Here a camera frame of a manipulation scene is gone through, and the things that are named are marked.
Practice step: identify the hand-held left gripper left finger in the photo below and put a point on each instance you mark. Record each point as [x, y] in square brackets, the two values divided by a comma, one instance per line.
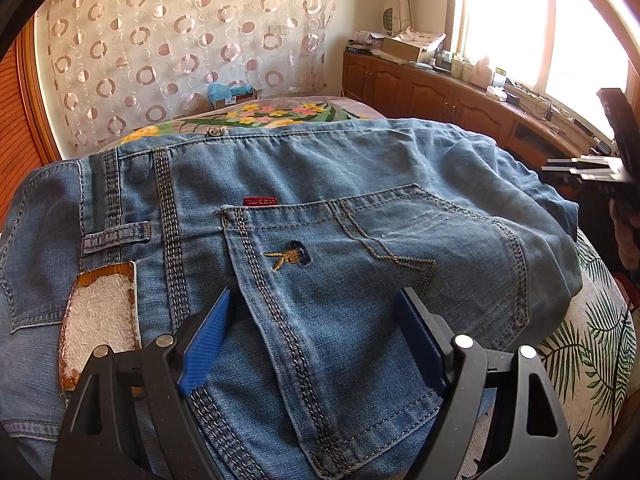
[207, 340]

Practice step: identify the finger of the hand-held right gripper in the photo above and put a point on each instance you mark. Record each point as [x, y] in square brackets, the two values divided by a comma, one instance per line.
[580, 161]
[580, 175]

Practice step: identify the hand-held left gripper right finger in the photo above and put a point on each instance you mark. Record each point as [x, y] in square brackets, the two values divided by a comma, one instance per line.
[417, 340]

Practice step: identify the blue denim pants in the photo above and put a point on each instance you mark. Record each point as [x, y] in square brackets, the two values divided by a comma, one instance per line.
[350, 175]

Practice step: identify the person's right hand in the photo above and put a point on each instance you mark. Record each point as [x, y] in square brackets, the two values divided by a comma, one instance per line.
[629, 245]

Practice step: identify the white power strip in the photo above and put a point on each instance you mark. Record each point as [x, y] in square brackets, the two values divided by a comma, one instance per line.
[529, 89]

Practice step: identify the window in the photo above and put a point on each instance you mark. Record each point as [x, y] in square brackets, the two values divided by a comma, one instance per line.
[510, 15]

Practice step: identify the wooden window cabinet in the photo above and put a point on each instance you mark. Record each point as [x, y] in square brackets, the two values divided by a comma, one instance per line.
[425, 90]

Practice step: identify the leaf-print bed sheet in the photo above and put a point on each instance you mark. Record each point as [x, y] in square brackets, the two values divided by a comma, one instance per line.
[595, 360]

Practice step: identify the cardboard box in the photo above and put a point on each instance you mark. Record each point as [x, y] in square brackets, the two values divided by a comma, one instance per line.
[407, 50]

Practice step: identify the floral blanket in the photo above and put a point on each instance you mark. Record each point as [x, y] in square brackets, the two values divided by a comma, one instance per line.
[270, 112]

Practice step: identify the blue bag in box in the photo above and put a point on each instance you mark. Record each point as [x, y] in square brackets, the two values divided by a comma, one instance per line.
[227, 92]

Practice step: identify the wooden wardrobe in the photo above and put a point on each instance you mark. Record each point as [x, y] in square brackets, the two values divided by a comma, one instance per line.
[27, 135]

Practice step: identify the sheer circle-print curtain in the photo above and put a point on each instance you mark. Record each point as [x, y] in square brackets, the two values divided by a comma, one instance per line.
[175, 45]

